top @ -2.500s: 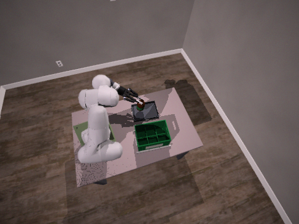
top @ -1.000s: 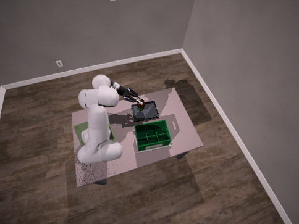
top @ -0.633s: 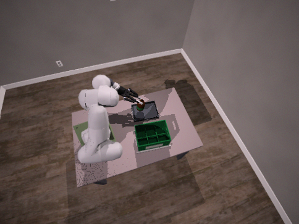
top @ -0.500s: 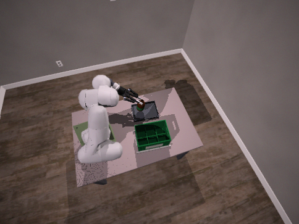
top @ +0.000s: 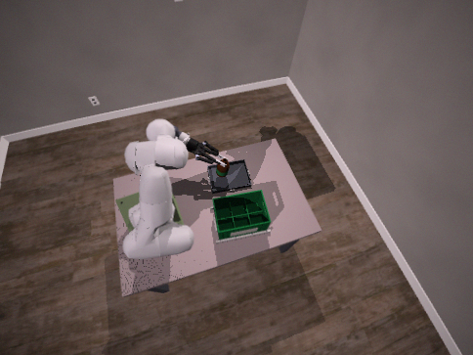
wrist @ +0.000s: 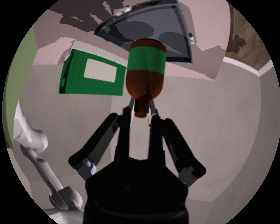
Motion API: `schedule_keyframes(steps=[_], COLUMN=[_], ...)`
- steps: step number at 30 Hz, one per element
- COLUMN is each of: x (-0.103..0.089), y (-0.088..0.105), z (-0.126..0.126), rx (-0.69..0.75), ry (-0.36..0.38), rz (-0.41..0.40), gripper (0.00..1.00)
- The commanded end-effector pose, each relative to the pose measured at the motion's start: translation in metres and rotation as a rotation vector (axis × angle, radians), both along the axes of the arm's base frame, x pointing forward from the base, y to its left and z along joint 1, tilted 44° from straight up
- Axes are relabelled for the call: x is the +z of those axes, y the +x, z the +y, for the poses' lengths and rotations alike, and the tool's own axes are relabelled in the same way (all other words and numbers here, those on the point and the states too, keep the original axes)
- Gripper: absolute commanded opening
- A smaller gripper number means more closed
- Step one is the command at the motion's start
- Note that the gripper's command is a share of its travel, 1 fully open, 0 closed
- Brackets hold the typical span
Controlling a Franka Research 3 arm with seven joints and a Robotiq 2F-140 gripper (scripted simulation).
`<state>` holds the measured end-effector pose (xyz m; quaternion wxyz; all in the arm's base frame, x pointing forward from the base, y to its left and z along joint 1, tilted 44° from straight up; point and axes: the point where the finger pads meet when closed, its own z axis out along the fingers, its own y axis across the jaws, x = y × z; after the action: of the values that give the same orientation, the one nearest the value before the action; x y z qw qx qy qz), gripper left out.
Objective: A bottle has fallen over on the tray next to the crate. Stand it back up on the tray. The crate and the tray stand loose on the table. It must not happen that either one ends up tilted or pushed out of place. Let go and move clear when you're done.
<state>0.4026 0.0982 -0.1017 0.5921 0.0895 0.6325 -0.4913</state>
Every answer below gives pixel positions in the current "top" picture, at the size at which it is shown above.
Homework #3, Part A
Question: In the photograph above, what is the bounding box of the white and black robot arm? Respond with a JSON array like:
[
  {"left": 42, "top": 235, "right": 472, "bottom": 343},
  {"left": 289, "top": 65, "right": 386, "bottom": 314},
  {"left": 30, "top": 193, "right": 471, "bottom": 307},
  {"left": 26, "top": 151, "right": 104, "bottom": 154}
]
[{"left": 123, "top": 120, "right": 194, "bottom": 259}]

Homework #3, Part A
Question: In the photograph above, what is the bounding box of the brown bottle with green label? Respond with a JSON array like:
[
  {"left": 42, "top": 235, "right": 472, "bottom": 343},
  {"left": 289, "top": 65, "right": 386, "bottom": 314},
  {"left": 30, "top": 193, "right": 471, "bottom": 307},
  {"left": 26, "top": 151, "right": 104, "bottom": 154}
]
[{"left": 216, "top": 158, "right": 230, "bottom": 177}]

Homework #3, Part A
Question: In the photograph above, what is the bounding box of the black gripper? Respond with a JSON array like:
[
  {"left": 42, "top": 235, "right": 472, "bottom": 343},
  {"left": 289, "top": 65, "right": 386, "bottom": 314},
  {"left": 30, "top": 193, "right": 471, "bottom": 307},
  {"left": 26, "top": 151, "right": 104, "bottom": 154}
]
[{"left": 186, "top": 138, "right": 227, "bottom": 167}]

